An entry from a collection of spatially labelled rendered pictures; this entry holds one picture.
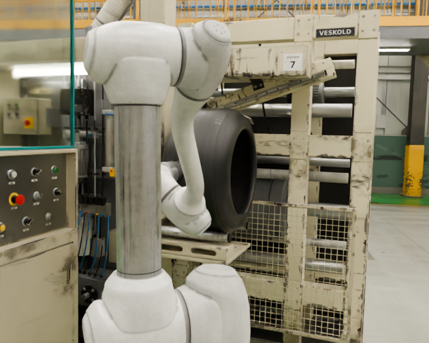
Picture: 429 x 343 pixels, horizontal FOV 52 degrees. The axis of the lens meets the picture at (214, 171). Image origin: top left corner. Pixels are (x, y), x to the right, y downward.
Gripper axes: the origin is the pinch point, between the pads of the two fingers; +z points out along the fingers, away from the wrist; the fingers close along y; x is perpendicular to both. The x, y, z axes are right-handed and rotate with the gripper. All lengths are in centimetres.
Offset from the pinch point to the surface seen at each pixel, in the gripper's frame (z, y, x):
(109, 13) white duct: 63, 74, -68
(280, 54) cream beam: 57, -23, -43
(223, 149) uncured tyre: 9.9, -10.4, -4.0
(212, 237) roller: 11.8, -3.5, 35.9
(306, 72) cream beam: 56, -36, -34
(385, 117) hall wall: 984, -78, 76
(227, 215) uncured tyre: 10.8, -11.0, 24.6
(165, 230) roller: 12.0, 19.6, 35.0
